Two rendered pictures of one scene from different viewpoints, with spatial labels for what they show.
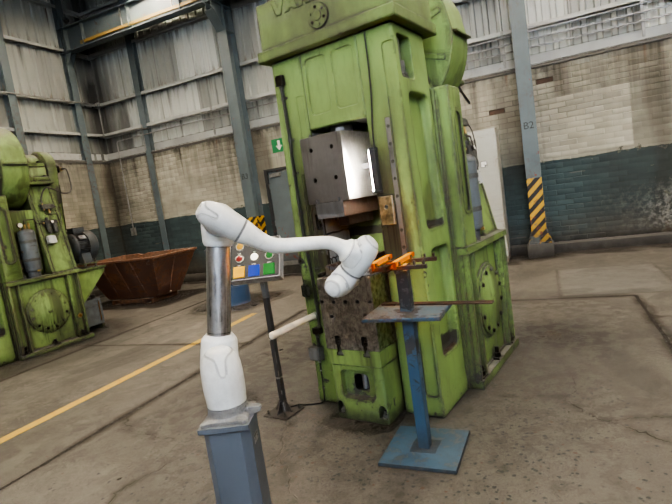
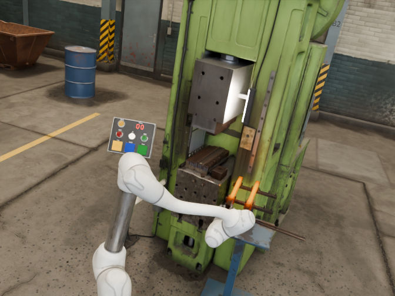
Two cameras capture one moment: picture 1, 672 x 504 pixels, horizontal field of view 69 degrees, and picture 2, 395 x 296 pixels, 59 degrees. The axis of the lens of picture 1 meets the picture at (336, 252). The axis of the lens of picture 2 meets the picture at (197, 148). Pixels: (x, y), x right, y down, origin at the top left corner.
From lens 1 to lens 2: 1.07 m
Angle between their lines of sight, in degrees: 20
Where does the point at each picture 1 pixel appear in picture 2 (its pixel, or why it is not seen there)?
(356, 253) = (238, 226)
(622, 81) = not seen: outside the picture
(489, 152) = not seen: hidden behind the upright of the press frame
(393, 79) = (290, 43)
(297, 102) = (200, 20)
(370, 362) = (200, 235)
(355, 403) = (180, 254)
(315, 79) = (223, 9)
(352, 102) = (248, 44)
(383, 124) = (268, 74)
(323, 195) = (201, 111)
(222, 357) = (120, 286)
